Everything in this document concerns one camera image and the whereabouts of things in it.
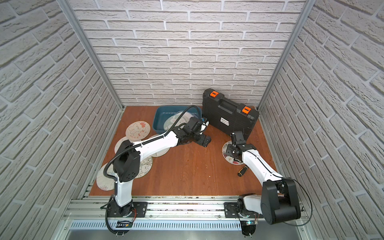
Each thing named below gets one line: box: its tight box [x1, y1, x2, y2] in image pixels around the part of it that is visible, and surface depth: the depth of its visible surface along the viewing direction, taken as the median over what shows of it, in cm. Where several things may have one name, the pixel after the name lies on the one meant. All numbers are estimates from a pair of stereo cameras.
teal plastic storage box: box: [152, 105, 202, 134], surface depth 113 cm
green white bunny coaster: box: [163, 112, 195, 131], surface depth 112 cm
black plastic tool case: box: [202, 88, 260, 141], surface depth 89 cm
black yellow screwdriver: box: [237, 165, 249, 177], surface depth 87 cm
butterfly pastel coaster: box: [96, 162, 118, 191], surface depth 85 cm
